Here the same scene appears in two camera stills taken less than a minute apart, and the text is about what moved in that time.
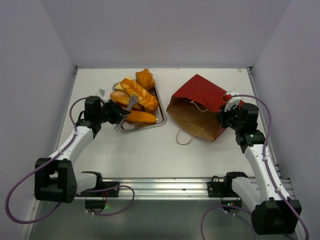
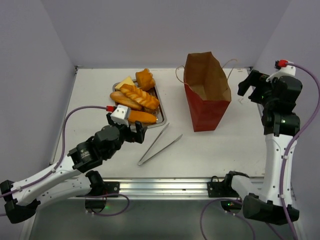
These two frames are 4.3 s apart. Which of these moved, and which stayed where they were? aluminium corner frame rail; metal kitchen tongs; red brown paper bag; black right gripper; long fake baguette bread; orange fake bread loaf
Moved: black right gripper; metal kitchen tongs; red brown paper bag
Stayed: long fake baguette bread; orange fake bread loaf; aluminium corner frame rail
